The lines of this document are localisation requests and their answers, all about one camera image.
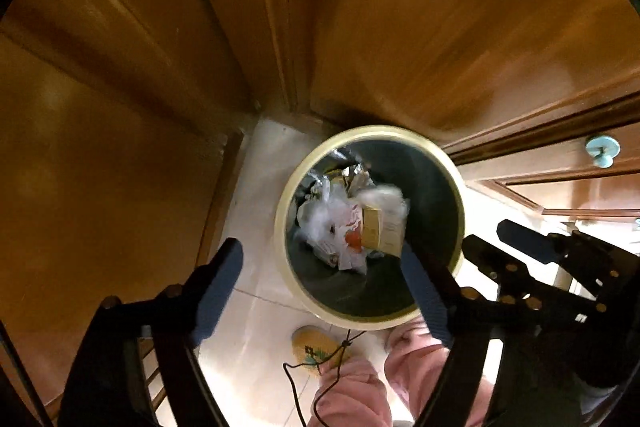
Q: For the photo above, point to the pink pants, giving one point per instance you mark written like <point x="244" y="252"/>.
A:
<point x="350" y="392"/>

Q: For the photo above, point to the yellow slipper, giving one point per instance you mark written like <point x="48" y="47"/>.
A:
<point x="310" y="347"/>

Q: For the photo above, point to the wooden sink cabinet door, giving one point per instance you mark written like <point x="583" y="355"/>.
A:
<point x="525" y="192"/>

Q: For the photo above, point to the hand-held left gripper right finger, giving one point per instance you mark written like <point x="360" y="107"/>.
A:
<point x="424" y="299"/>

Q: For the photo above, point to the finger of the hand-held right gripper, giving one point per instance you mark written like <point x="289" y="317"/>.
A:
<point x="525" y="238"/>
<point x="495" y="264"/>

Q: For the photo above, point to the yellow box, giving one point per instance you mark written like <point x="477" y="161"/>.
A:
<point x="380" y="229"/>

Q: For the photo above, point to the teal cabinet knob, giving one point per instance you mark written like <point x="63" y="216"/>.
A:
<point x="602" y="149"/>

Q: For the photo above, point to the wooden stove cabinet door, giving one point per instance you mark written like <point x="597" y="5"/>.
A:
<point x="100" y="157"/>

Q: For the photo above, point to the cream trash bin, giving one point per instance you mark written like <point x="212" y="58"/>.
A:
<point x="435" y="187"/>

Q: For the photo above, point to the pile of discarded packaging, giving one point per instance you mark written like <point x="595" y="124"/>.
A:
<point x="325" y="217"/>

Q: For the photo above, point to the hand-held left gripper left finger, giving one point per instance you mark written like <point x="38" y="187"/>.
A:
<point x="220" y="292"/>

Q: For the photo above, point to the wooden corner cabinet door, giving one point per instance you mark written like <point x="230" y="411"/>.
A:
<point x="450" y="7"/>

